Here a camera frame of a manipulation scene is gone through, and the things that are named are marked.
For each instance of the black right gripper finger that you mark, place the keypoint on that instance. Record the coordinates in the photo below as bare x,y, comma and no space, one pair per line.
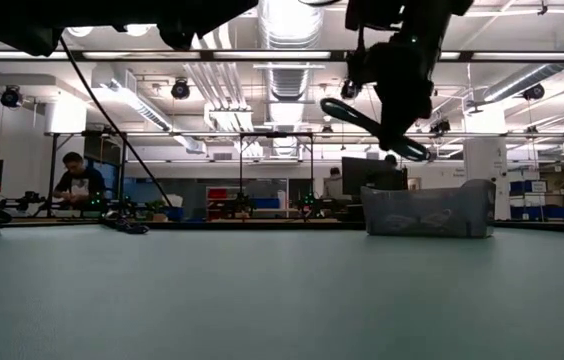
402,120

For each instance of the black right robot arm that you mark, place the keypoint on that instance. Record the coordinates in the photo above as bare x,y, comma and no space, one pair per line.
412,17

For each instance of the black background robot arm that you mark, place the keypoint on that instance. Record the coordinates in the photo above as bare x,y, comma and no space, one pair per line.
242,205
27,200

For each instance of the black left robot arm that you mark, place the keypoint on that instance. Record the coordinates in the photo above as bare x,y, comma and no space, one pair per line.
62,17

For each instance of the black ceiling spotlight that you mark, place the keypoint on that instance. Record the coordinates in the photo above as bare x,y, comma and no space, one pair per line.
440,126
11,97
348,91
180,90
533,92

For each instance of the person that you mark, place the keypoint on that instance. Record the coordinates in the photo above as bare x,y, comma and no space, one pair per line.
391,160
333,185
79,185

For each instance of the translucent grey plastic bin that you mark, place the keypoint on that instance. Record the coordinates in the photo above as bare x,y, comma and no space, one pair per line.
472,210

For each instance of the blue storage bin shelf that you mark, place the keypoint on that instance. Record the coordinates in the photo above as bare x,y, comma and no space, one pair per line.
532,210

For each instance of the red storage cabinet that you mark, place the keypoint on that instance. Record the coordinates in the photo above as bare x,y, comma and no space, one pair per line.
217,194

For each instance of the small potted plant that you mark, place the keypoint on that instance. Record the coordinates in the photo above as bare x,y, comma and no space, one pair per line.
158,207

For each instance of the silver ventilation duct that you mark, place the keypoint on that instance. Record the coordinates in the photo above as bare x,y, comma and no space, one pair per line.
289,82

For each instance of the black metal station frame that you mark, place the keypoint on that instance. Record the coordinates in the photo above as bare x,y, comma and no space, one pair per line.
53,170
276,135

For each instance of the black overhead frame beam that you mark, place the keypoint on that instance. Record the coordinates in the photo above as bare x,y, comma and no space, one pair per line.
272,50

